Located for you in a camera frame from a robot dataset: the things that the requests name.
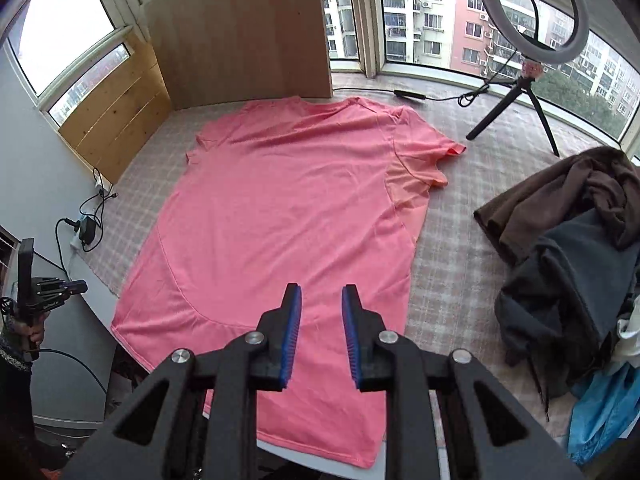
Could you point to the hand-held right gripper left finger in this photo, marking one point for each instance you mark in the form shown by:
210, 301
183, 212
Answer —
292, 340

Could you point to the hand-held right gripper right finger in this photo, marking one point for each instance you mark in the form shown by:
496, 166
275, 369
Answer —
350, 340

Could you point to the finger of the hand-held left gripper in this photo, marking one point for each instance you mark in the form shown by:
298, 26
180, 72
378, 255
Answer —
75, 286
52, 299

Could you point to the pink t-shirt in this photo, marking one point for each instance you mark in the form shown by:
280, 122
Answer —
275, 200

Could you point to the person's left forearm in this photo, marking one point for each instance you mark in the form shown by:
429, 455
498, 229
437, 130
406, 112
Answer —
12, 400

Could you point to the person's left hand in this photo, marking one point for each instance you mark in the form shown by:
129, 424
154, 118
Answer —
36, 330

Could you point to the black power adapter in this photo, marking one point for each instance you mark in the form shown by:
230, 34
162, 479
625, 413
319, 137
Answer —
89, 230

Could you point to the white charger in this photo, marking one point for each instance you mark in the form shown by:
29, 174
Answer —
103, 185

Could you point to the pine wood panel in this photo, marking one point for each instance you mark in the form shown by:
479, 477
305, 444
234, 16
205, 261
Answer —
120, 110

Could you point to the dark grey garment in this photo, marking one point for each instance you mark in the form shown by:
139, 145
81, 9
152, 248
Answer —
565, 280

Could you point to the black inline controller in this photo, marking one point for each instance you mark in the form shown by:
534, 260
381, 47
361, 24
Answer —
410, 94

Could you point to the blue garment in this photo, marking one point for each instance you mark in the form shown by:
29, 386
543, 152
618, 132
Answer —
605, 410

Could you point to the white garment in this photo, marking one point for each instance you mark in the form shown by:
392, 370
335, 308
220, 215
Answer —
630, 335

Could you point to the light wooden board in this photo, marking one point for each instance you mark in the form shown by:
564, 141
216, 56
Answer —
240, 25

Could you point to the white window frame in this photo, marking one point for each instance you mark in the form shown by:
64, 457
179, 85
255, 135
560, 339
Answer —
369, 20

